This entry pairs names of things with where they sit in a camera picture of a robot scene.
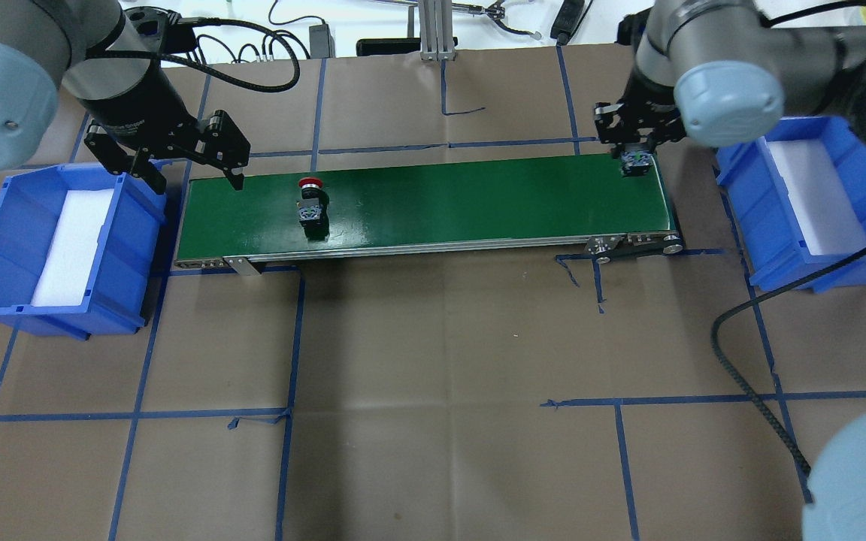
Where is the red push button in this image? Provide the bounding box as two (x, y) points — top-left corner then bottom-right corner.
(298, 176), (329, 230)

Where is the green conveyor belt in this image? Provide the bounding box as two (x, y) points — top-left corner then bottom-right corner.
(173, 154), (686, 274)

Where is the black power adapter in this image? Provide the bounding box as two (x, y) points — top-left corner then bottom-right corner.
(308, 22), (336, 59)

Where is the yellow push button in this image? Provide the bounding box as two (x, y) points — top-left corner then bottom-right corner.
(619, 145), (654, 177)

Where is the blue bin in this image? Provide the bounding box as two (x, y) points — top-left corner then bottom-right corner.
(716, 117), (866, 292)
(0, 164), (166, 341)

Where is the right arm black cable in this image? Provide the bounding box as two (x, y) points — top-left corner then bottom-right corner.
(710, 214), (866, 478)

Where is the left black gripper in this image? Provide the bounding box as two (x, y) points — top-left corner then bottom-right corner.
(83, 64), (251, 194)

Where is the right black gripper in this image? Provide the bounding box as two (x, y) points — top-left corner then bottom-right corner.
(592, 71), (686, 159)

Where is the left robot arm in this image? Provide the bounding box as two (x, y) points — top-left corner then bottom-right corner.
(0, 1), (250, 194)

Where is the left blue bin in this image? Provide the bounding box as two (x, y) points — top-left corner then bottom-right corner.
(0, 164), (166, 341)

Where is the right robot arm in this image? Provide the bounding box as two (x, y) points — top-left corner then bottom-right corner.
(594, 1), (866, 540)

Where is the aluminium frame post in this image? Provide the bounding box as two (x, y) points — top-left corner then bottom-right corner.
(416, 0), (456, 62)

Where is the bin white foam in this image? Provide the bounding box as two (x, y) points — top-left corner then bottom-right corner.
(767, 138), (866, 255)
(31, 189), (114, 307)

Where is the left bin white foam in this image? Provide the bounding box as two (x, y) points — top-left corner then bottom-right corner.
(31, 189), (114, 307)

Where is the right bin white foam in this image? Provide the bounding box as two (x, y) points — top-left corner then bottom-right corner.
(767, 138), (866, 255)

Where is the right blue bin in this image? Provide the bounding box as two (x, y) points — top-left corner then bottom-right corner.
(716, 117), (866, 292)

